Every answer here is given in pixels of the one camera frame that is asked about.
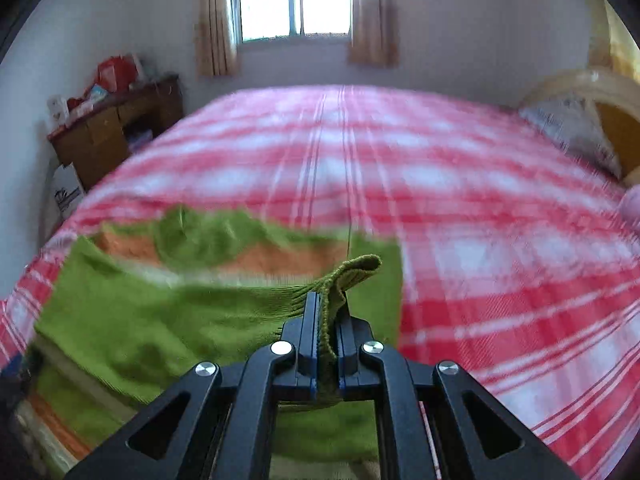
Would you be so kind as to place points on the red plaid bed sheet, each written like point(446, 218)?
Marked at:
point(450, 210)

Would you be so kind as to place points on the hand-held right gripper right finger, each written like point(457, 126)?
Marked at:
point(351, 355)

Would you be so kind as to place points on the small white carton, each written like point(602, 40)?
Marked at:
point(57, 110)

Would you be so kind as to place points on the green knitted sweater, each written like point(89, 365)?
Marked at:
point(150, 320)

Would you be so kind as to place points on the wooden desk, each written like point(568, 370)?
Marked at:
point(100, 135)

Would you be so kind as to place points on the beige curtain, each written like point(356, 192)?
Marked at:
point(372, 15)
point(215, 20)

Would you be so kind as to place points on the red bag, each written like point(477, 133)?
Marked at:
point(115, 74)

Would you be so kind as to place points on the white cardboard box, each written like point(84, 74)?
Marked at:
point(67, 192)

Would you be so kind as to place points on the cream yellow headboard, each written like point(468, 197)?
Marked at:
point(617, 120)

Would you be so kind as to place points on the patterned pillow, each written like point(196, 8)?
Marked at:
point(570, 127)

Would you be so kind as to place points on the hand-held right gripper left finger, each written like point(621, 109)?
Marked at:
point(304, 355)

